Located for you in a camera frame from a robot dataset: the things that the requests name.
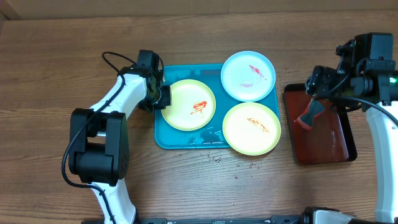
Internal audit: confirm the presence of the dark red black tray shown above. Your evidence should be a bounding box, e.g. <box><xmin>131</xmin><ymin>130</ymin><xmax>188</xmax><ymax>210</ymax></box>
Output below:
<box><xmin>283</xmin><ymin>83</ymin><xmax>358</xmax><ymax>165</ymax></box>

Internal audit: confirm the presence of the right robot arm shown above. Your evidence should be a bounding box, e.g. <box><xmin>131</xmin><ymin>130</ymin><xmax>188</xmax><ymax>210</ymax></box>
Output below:
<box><xmin>296</xmin><ymin>32</ymin><xmax>397</xmax><ymax>223</ymax></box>

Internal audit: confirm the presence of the light blue plate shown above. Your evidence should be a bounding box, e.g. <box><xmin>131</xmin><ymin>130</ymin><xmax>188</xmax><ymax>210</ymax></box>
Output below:
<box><xmin>221</xmin><ymin>51</ymin><xmax>276</xmax><ymax>102</ymax></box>

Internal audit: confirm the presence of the teal plastic tray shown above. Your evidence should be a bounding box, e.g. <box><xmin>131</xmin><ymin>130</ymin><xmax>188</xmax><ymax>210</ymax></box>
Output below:
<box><xmin>154</xmin><ymin>64</ymin><xmax>279</xmax><ymax>149</ymax></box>

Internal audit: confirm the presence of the yellow plate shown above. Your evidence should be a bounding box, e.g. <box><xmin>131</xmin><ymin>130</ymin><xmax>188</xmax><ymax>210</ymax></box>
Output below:
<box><xmin>161</xmin><ymin>79</ymin><xmax>216</xmax><ymax>131</ymax></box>
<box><xmin>222</xmin><ymin>102</ymin><xmax>282</xmax><ymax>156</ymax></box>

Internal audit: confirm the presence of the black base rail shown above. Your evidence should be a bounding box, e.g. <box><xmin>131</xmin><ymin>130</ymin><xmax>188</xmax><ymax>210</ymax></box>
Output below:
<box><xmin>81</xmin><ymin>214</ymin><xmax>307</xmax><ymax>224</ymax></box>

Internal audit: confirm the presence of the red black sponge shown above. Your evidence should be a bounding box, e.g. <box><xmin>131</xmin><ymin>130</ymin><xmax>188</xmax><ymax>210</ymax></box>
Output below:
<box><xmin>295</xmin><ymin>99</ymin><xmax>325</xmax><ymax>130</ymax></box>

